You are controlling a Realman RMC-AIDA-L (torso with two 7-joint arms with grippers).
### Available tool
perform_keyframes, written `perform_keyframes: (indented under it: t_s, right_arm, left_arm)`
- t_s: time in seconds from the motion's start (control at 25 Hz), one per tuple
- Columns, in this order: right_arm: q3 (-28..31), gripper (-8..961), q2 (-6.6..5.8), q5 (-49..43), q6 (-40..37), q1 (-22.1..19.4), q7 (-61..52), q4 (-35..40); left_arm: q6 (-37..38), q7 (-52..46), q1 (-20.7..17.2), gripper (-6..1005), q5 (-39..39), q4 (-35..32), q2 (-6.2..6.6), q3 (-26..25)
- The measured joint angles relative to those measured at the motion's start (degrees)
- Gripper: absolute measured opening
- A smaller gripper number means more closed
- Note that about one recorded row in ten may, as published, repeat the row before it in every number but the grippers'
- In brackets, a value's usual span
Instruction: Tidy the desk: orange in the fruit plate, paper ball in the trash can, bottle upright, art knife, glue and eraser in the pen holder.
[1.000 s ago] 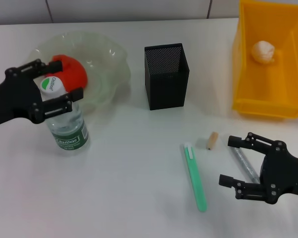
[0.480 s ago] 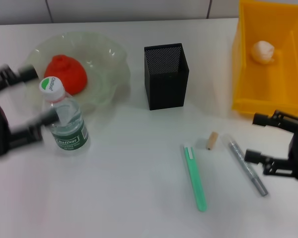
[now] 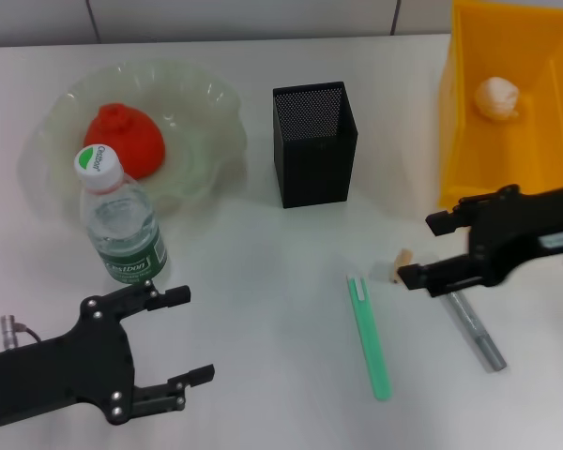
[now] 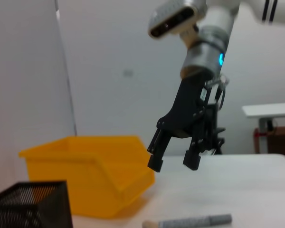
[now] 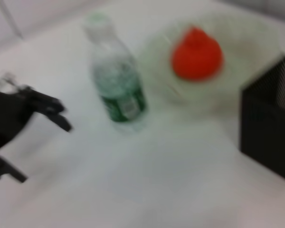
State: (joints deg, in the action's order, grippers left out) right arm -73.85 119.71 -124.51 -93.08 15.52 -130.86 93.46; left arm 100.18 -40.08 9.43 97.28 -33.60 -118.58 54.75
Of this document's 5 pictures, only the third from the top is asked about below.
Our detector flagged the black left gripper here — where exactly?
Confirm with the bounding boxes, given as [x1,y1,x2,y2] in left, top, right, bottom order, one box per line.
[0,282,216,428]

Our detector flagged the red object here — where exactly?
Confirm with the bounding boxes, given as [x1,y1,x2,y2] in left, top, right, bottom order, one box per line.
[83,103,167,182]

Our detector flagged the beige eraser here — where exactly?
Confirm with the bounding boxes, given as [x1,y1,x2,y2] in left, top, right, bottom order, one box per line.
[388,247,415,285]

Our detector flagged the gray marker pen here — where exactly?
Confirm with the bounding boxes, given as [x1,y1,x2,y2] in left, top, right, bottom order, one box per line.
[442,291,508,374]

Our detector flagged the black mesh pen holder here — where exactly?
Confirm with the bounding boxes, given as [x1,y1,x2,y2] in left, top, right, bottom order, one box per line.
[271,82,359,210]

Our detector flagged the translucent green fruit plate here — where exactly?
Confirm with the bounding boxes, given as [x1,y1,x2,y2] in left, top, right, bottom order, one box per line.
[18,60,249,221]

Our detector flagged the clear green-label water bottle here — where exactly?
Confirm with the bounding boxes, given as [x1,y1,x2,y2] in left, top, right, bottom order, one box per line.
[73,144,169,286]

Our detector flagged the green pen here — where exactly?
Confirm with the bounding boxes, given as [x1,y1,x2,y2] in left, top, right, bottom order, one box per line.
[345,275,392,402]

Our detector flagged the white paper ball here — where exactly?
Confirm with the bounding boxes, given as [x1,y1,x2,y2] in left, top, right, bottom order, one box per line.
[473,77,522,122]

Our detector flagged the yellow plastic bin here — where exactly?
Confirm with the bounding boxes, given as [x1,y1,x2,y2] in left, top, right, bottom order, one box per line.
[438,0,563,211]

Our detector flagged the left gripper cable connector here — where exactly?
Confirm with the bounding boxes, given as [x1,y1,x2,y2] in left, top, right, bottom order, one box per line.
[0,316,44,352]

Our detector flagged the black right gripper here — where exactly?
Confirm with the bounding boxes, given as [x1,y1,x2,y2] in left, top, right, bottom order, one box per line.
[397,180,563,299]

